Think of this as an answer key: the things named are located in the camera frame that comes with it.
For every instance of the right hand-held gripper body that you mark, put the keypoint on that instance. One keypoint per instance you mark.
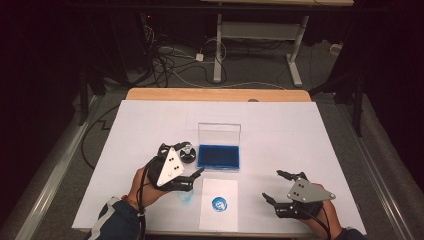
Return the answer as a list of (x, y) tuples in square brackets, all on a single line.
[(308, 191)]

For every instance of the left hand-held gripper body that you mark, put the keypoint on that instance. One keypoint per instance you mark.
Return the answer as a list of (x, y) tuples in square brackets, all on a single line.
[(170, 166)]

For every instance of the person's right hand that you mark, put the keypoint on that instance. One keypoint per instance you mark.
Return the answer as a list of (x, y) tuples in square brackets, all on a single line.
[(328, 220)]

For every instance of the person's left hand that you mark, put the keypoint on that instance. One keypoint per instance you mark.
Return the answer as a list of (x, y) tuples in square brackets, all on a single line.
[(141, 190)]

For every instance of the blue ink pad case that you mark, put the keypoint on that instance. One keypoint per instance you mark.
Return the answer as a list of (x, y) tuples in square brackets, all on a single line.
[(218, 157)]

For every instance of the white paper sheet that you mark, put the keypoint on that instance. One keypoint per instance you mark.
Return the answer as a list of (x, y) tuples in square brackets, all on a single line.
[(226, 186)]

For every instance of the large white table cover sheet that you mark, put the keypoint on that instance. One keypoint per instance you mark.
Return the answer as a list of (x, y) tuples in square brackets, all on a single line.
[(266, 133)]

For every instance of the wooden table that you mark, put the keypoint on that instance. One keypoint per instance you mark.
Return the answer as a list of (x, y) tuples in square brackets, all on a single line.
[(200, 95)]

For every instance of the white power adapter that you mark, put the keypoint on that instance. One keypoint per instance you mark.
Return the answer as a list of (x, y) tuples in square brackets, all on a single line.
[(199, 57)]

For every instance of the black stand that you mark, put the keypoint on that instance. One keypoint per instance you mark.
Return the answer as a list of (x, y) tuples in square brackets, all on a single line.
[(83, 100), (358, 106)]

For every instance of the white power strip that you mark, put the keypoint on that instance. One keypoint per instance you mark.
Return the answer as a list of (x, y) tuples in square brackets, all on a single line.
[(335, 49)]

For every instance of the white-framed desk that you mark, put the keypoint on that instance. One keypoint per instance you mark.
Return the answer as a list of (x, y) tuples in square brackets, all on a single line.
[(260, 30)]

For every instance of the aluminium floor rail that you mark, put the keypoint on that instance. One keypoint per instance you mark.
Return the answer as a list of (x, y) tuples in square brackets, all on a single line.
[(56, 173), (376, 173)]

